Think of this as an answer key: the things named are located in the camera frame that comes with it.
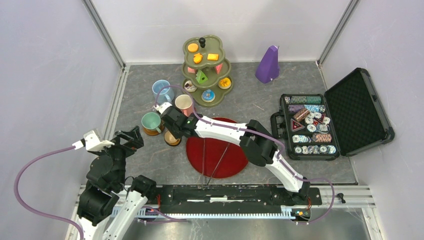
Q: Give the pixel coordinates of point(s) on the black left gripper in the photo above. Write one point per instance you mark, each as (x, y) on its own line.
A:
(135, 138)

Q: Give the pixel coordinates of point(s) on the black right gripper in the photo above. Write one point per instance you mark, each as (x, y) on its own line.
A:
(177, 135)

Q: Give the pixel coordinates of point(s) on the small orange cup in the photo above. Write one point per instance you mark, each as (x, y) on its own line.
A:
(169, 135)

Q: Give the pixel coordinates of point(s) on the brown round coaster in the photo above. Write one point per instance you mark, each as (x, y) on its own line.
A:
(153, 132)

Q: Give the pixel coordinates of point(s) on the mint green cup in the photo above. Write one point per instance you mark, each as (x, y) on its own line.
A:
(151, 121)

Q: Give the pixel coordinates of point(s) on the pink mug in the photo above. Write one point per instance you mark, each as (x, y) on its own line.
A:
(185, 103)

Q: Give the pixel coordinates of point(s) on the light blue mug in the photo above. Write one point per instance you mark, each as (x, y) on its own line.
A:
(162, 92)

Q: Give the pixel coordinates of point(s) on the chocolate white tart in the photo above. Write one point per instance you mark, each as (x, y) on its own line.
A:
(189, 86)

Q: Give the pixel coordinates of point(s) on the blue frosted donut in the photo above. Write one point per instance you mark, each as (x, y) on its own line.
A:
(208, 96)

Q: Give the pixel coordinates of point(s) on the green cake slice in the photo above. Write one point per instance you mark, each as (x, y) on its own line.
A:
(201, 77)

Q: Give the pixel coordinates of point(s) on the pink strawberry cake slice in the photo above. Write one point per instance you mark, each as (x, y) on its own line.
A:
(218, 68)

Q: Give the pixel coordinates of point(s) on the orange fish-shaped cookie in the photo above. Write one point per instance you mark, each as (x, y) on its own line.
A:
(197, 58)

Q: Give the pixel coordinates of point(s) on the square orange cracker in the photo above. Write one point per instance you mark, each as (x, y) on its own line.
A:
(213, 57)

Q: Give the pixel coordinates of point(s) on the round orange cookie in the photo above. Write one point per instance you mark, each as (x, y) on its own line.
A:
(193, 47)

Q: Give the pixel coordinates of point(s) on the orange round coaster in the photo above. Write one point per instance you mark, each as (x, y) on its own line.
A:
(172, 143)

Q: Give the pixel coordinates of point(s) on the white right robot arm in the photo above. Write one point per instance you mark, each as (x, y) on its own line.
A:
(259, 147)

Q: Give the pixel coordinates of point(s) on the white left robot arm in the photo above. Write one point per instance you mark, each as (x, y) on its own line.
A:
(105, 180)

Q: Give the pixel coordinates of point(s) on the round red tray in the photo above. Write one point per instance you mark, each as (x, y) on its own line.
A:
(232, 164)

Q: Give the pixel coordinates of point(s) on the green three-tier stand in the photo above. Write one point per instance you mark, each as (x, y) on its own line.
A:
(208, 44)

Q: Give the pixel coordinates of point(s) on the purple cone-shaped container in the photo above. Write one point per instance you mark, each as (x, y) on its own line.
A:
(268, 68)

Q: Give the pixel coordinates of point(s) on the black poker chip case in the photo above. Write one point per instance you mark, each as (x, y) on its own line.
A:
(344, 121)

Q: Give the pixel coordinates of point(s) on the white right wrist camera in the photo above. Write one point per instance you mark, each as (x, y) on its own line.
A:
(160, 108)

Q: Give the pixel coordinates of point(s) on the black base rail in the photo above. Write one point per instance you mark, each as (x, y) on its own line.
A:
(229, 199)

